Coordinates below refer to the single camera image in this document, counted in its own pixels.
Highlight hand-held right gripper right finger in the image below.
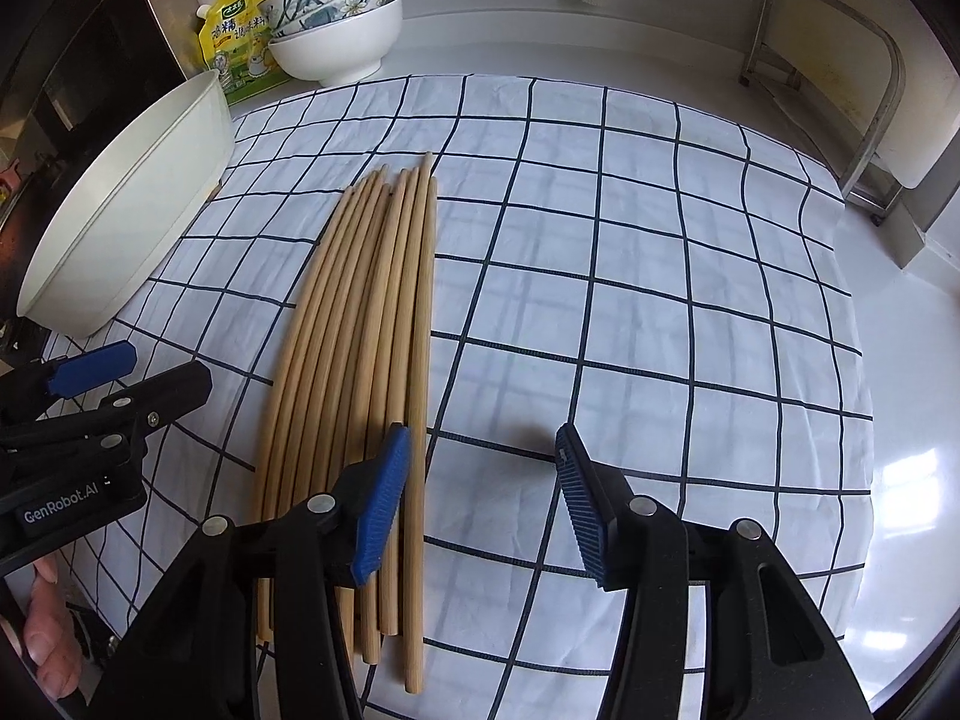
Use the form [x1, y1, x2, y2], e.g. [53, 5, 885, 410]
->
[553, 424, 875, 720]

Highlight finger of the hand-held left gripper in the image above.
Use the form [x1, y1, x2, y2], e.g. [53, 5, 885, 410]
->
[0, 340, 139, 422]
[0, 358, 214, 462]

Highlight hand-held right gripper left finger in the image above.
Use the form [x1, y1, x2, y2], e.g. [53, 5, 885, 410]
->
[97, 424, 412, 720]

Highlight white plastic basin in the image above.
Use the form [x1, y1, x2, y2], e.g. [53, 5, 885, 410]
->
[16, 71, 237, 338]

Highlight bundle of wooden chopsticks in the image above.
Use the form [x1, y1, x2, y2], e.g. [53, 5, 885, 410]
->
[253, 167, 391, 646]

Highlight person's left hand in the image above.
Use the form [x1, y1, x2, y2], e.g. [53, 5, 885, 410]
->
[19, 553, 113, 700]

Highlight white checkered cloth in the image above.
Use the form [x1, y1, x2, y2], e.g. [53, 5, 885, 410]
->
[34, 73, 875, 720]

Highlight black range hood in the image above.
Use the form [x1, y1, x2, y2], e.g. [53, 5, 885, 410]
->
[0, 0, 188, 188]

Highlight yellow seasoning packet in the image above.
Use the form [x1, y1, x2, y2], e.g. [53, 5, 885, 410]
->
[196, 0, 293, 106]

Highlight large white bowl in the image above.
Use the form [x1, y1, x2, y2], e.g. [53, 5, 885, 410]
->
[268, 0, 404, 87]

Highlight grey board stand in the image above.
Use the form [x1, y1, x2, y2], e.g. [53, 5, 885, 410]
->
[870, 180, 960, 271]

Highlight cream cutting board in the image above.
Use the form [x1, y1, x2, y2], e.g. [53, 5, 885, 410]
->
[780, 0, 960, 192]

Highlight metal cutting board rack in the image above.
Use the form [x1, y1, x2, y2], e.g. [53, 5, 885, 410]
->
[739, 0, 908, 222]

